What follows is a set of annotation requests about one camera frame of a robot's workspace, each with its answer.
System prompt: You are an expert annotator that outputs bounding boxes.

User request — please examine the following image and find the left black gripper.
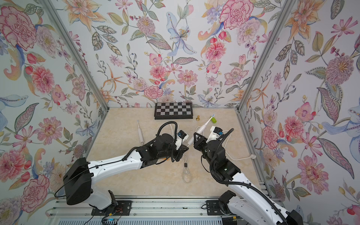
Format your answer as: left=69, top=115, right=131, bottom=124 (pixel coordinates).
left=157, top=142, right=191, bottom=161

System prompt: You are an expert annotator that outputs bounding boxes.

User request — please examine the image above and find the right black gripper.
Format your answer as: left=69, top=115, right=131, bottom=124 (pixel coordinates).
left=195, top=133, right=218, bottom=171

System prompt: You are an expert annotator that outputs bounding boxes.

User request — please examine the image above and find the white electric toothbrush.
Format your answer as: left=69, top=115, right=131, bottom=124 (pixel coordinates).
left=187, top=114, right=215, bottom=147
left=137, top=121, right=144, bottom=145

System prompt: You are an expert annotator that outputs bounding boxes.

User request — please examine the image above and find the white cable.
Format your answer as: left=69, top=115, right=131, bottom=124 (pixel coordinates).
left=181, top=154, right=194, bottom=184

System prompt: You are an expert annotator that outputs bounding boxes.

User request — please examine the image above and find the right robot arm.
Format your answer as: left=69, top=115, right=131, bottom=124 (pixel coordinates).
left=194, top=129, right=303, bottom=225

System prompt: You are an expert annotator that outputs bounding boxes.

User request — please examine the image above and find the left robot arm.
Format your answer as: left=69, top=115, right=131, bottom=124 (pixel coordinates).
left=63, top=134, right=189, bottom=211

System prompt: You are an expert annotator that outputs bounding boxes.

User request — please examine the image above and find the black white chessboard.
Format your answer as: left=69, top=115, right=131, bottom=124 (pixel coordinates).
left=154, top=102, right=193, bottom=120

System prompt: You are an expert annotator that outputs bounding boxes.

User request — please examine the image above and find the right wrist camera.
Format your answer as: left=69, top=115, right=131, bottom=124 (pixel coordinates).
left=206, top=126, right=223, bottom=143

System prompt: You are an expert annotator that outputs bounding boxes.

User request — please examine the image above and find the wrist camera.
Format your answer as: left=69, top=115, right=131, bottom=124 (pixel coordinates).
left=175, top=130, right=188, bottom=151
left=206, top=126, right=223, bottom=143

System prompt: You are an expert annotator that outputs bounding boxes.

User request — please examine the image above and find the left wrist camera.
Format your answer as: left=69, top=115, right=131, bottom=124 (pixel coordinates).
left=175, top=130, right=188, bottom=151

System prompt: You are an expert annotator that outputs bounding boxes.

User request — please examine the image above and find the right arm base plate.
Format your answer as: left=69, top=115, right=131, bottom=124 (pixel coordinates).
left=205, top=200, right=235, bottom=216

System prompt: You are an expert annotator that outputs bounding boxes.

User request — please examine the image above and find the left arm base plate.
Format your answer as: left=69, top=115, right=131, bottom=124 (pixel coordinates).
left=91, top=201, right=132, bottom=217

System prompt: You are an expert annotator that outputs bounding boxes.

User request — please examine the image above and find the aluminium mounting rail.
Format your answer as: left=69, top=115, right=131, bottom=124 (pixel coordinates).
left=46, top=196, right=228, bottom=218

